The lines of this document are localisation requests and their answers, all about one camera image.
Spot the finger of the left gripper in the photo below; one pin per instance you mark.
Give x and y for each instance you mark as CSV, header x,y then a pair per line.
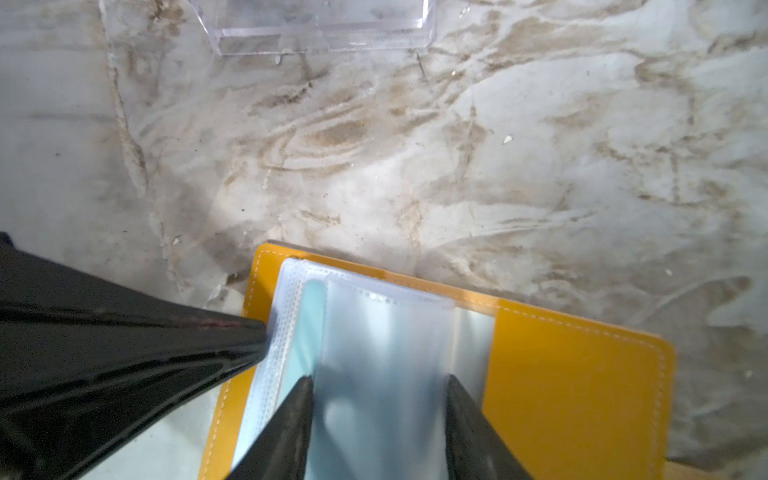
x,y
87,365

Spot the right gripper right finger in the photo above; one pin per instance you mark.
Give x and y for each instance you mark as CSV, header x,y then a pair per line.
x,y
473,449

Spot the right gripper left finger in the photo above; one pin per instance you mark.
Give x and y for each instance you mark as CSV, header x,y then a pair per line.
x,y
281,450

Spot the yellow leather card holder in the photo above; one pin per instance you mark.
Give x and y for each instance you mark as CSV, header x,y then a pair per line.
x,y
570,398

